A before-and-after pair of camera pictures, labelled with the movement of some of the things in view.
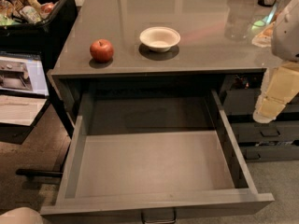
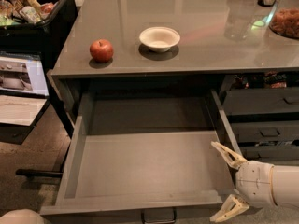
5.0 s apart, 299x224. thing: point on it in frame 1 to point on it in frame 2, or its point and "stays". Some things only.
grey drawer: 277,131 stays
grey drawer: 270,153 stays
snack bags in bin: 24,7 stays
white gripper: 287,35 to 254,183
